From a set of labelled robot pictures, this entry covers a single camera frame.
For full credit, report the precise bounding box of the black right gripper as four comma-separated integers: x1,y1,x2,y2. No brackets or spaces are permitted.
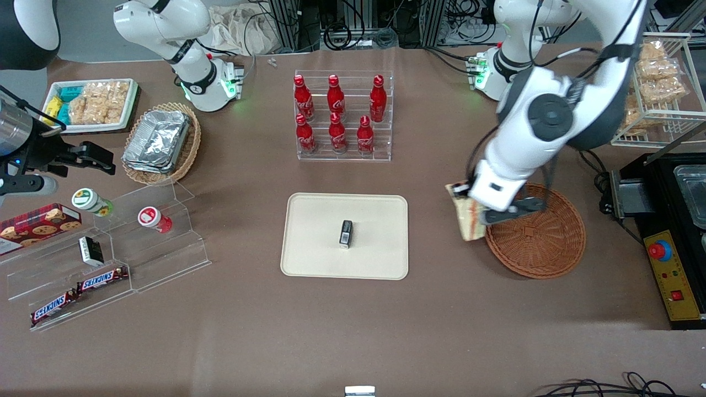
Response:
0,117,117,178

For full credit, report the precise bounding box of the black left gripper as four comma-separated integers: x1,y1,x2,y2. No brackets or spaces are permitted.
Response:
451,179,477,202

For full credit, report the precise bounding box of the triangle sandwich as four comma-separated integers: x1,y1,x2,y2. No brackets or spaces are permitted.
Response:
445,182,489,242

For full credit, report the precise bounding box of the white rectangular snack tray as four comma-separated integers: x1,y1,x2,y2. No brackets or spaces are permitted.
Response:
48,78,140,136

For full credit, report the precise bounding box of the light oval wicker basket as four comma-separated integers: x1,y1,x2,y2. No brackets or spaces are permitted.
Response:
121,101,202,186

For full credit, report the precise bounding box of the brown round wicker basket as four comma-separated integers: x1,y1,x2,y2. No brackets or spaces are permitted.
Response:
484,182,587,280

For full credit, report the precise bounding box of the beige plastic tray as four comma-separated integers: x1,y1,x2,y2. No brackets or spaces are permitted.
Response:
280,192,409,281

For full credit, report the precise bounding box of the green lid cup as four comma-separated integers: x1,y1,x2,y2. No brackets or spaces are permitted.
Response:
71,187,114,217

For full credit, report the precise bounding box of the bag of rice crackers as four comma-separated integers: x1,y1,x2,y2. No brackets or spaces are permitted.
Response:
68,81,131,126

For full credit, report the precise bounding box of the stack of foil trays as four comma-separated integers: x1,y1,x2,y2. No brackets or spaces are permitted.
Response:
122,109,191,175

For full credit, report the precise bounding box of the red lid cup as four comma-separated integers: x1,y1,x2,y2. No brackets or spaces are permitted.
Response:
137,206,173,234

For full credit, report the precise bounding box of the red cookie box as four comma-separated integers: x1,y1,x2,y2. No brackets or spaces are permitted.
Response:
0,203,83,256

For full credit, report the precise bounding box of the small black white box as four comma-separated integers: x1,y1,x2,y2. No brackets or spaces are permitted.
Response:
78,235,105,267

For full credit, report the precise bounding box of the clear acrylic bottle rack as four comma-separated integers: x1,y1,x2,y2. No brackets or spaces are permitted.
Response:
293,69,394,162

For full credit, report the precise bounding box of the red cola bottle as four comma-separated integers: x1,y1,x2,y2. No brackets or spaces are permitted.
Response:
356,116,376,157
293,75,315,122
327,74,346,122
295,114,318,155
369,75,388,124
328,112,349,154

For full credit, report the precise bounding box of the clear acrylic tiered stand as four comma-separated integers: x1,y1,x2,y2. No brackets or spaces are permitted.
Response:
0,181,212,333

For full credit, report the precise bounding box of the snickers bar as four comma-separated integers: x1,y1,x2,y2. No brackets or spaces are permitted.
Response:
76,266,130,293
30,289,80,326

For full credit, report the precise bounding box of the bag of fried snacks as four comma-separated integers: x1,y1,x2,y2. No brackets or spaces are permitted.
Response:
622,94,647,136
638,41,667,62
634,58,688,105

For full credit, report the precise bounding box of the beige cloth bag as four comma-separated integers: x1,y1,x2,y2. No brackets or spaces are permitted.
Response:
206,3,283,56

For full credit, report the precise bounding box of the black appliance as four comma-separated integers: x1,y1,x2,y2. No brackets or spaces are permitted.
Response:
600,151,706,331

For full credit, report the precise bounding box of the yellow control box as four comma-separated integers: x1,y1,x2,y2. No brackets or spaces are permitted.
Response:
644,229,704,322

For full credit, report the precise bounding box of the clear plastic container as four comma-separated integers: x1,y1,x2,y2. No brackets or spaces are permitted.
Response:
673,164,706,230

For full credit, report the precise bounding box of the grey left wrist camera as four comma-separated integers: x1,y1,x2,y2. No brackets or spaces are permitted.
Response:
478,196,548,226

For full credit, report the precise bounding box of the aluminium frame post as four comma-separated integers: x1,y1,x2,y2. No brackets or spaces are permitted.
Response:
420,0,448,48
267,0,302,53

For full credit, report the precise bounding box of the grey metal bracket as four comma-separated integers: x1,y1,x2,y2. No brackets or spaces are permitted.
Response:
609,168,657,220

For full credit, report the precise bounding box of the coiled black cable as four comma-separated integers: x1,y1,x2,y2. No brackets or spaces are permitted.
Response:
322,23,355,51

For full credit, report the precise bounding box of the black cable bundle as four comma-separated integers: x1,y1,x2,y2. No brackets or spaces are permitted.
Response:
534,372,693,397

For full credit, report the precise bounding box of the white wire rack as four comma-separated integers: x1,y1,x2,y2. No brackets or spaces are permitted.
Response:
610,32,706,148

